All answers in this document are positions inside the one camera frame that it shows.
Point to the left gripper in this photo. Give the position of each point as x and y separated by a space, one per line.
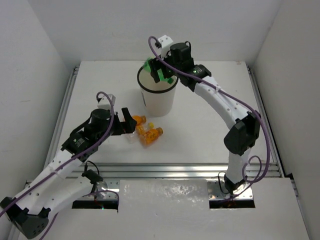
120 124

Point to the clear bottle yellow cap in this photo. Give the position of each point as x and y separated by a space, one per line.
139 130

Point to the aluminium front rail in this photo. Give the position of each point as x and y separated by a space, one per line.
159 170

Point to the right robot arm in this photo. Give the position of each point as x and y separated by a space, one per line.
243 125

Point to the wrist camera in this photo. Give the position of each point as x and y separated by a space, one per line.
104 103
165 43

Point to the orange juice bottle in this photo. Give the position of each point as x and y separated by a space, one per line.
151 136
140 119

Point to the right aluminium side rail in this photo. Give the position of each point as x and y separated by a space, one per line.
274 151

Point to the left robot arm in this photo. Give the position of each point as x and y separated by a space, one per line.
31 209

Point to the green plastic bottle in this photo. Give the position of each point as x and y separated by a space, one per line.
158 71

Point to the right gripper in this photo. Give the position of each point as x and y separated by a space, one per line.
155 64

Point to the white bin with black rim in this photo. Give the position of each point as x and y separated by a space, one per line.
158 97

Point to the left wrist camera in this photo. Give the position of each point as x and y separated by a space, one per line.
104 103

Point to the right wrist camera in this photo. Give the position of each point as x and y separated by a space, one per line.
165 43

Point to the aluminium side rail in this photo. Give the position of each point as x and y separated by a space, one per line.
274 151
63 109

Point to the left aluminium side rail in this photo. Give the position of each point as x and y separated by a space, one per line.
63 109

